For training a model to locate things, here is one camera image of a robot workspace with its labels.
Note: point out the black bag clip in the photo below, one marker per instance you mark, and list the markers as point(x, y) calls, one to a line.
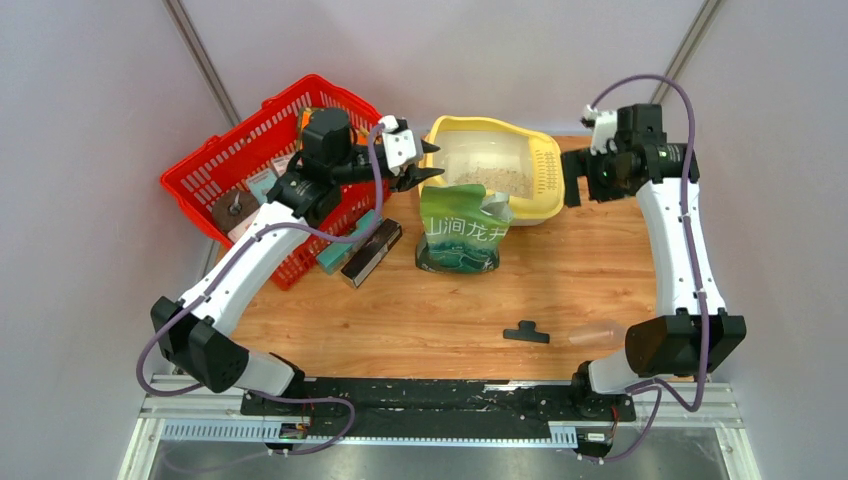
point(526, 331)

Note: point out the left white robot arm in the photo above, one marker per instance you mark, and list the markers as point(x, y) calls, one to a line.
point(193, 332)

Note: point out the green litter bag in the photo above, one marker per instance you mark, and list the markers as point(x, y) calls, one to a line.
point(463, 226)

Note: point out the dark brown box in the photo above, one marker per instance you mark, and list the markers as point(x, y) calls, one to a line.
point(371, 253)

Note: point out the brown round disc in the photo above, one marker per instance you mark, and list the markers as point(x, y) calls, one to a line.
point(232, 208)

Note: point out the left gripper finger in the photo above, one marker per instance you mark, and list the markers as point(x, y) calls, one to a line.
point(426, 147)
point(412, 176)

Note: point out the red plastic basket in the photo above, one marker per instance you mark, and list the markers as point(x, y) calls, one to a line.
point(226, 162)

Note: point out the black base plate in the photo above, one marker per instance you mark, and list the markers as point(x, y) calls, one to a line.
point(443, 409)

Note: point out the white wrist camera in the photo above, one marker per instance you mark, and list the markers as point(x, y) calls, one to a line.
point(402, 147)
point(603, 125)

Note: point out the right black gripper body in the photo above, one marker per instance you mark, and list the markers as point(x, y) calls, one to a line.
point(600, 171)

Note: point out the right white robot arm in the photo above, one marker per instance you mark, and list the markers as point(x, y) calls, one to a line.
point(692, 333)

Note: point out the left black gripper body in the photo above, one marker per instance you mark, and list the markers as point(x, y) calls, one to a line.
point(355, 167)

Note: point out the teal box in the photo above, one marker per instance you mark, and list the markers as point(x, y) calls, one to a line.
point(337, 254)

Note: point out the teal small packet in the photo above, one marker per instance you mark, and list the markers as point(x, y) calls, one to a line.
point(260, 183)

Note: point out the clear plastic scoop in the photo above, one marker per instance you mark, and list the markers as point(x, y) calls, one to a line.
point(607, 334)

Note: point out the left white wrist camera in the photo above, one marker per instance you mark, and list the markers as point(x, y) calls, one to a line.
point(402, 147)

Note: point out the orange sponge stack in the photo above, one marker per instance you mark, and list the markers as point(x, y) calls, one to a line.
point(303, 120)

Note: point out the yellow litter box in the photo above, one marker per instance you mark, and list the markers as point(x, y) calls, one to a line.
point(521, 163)

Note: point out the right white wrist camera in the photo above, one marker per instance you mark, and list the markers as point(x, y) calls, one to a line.
point(603, 125)

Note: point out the aluminium frame rail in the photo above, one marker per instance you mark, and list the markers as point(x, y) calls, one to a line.
point(205, 416)

